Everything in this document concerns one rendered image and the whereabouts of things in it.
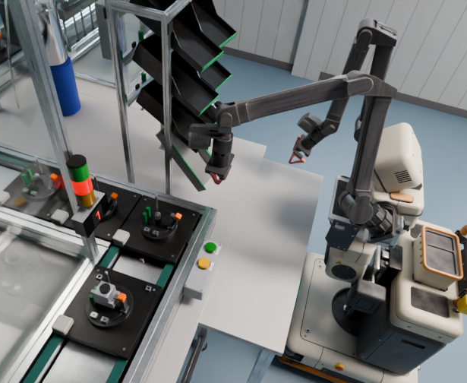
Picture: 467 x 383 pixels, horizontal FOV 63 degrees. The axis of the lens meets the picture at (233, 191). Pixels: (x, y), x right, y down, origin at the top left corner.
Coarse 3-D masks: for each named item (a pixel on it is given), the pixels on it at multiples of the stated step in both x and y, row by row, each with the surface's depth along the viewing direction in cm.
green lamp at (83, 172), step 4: (68, 168) 95; (72, 168) 95; (80, 168) 96; (84, 168) 97; (68, 172) 97; (72, 172) 96; (76, 172) 96; (80, 172) 96; (84, 172) 97; (88, 172) 99; (72, 176) 97; (76, 176) 97; (80, 176) 97; (84, 176) 98; (88, 176) 100; (72, 180) 98; (76, 180) 98; (80, 180) 98; (84, 180) 99
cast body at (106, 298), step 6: (102, 282) 110; (96, 288) 109; (102, 288) 108; (108, 288) 108; (114, 288) 110; (96, 294) 108; (102, 294) 108; (108, 294) 108; (114, 294) 111; (96, 300) 111; (102, 300) 110; (108, 300) 108; (114, 300) 110; (108, 306) 111; (114, 306) 111
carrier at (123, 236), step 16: (144, 208) 145; (160, 208) 143; (176, 208) 147; (128, 224) 139; (144, 224) 137; (160, 224) 137; (176, 224) 139; (192, 224) 142; (112, 240) 133; (128, 240) 134; (144, 240) 135; (160, 240) 135; (176, 240) 137; (160, 256) 131; (176, 256) 132
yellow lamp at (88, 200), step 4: (92, 192) 104; (76, 196) 103; (80, 196) 102; (84, 196) 103; (88, 196) 103; (92, 196) 105; (80, 200) 104; (84, 200) 104; (88, 200) 104; (92, 200) 106; (80, 204) 105; (84, 204) 105; (88, 204) 105; (92, 204) 107
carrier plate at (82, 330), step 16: (96, 272) 125; (112, 272) 125; (80, 288) 120; (128, 288) 122; (144, 288) 123; (160, 288) 123; (80, 304) 117; (144, 304) 119; (80, 320) 113; (128, 320) 115; (144, 320) 116; (80, 336) 110; (96, 336) 111; (112, 336) 111; (128, 336) 112; (112, 352) 108; (128, 352) 109
